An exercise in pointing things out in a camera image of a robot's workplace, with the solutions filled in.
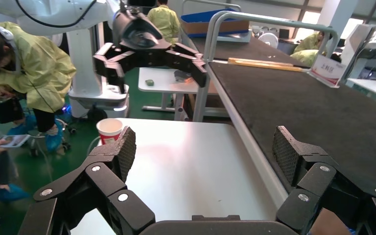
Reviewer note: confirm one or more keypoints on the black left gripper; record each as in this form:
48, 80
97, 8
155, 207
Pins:
139, 32

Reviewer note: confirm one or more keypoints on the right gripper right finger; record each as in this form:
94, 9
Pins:
314, 176

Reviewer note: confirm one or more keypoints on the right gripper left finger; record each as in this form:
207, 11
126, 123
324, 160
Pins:
103, 181

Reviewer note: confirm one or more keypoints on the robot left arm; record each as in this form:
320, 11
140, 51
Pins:
61, 13

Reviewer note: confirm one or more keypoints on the white side table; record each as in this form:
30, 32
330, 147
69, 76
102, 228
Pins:
162, 79

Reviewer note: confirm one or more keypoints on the small green object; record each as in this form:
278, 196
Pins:
149, 82

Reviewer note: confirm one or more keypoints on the small dark object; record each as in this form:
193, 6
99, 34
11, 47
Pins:
181, 76

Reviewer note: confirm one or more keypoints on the standing person in yellow coat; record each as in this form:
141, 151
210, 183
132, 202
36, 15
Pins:
163, 22

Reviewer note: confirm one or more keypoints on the red white paper cup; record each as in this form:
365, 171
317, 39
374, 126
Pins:
109, 133

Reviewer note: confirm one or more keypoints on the blue box with brown sides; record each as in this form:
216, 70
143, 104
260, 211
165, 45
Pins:
214, 27
329, 223

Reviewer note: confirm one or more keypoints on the white robot torso column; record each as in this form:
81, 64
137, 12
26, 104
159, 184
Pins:
84, 65

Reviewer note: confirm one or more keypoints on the black conveyor belt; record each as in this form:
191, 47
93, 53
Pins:
304, 107
256, 50

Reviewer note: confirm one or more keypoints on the white handheld phone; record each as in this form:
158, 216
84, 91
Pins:
13, 140

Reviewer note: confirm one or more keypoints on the pale wooden strip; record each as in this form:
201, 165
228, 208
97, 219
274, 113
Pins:
256, 61

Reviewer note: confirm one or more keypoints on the white red sign placard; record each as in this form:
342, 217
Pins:
327, 69

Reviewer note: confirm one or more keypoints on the bending person in yellow coat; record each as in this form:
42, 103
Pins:
38, 65

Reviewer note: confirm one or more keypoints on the yellowish wooden strip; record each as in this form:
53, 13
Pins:
265, 65

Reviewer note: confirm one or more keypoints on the black handheld bag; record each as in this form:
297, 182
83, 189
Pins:
8, 110

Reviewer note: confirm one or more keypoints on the white round fan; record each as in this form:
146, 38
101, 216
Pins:
268, 40

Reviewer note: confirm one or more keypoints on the person in yellow-green coat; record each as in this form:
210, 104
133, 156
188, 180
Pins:
311, 42
304, 56

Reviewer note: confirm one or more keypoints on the white metal railing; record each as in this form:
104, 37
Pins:
272, 21

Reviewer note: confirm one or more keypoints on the aluminium conveyor frame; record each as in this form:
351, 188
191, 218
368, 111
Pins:
249, 136

